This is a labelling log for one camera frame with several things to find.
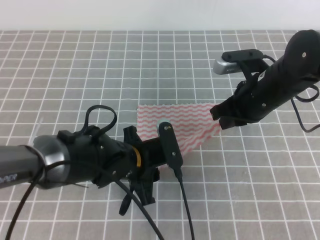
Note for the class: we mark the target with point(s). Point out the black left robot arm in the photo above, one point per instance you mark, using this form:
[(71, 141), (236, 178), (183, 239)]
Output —
[(69, 158)]

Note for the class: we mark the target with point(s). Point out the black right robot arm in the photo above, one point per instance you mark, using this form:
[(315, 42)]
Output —
[(297, 70)]

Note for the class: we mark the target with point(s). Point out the pink white wavy striped towel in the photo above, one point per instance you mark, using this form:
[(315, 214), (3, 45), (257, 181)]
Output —
[(192, 123)]

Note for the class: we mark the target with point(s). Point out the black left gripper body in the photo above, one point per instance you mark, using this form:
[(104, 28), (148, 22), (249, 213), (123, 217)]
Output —
[(141, 159)]

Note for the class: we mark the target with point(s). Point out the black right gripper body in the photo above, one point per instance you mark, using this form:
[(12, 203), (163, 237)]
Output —
[(250, 102)]

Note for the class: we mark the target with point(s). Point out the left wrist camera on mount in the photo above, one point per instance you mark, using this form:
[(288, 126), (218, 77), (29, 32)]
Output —
[(170, 146)]

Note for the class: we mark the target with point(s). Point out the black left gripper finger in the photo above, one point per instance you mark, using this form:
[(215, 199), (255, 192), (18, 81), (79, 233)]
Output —
[(130, 135), (144, 188)]

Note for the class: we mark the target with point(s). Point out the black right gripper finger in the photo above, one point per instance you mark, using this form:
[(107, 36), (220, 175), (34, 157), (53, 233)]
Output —
[(227, 122), (224, 109)]

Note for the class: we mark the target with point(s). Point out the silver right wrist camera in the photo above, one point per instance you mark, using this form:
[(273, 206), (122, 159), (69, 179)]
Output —
[(246, 61)]

